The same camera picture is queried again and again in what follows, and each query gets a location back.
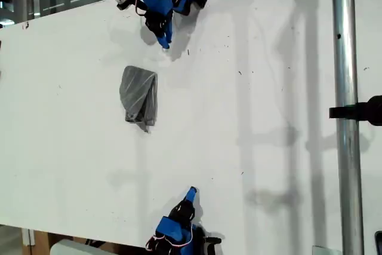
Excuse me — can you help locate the grey white-striped towel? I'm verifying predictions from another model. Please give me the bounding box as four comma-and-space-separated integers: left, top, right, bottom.
119, 64, 159, 133

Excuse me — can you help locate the black clamp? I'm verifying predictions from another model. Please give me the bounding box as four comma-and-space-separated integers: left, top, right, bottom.
328, 94, 382, 127

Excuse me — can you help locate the camera black stalk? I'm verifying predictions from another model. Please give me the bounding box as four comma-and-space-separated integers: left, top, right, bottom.
116, 0, 140, 11

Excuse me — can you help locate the white leg bracket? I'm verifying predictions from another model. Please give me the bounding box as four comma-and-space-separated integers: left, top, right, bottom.
21, 228, 36, 247

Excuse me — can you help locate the steel post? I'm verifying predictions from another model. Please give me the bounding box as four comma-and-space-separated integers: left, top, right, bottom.
331, 0, 366, 255

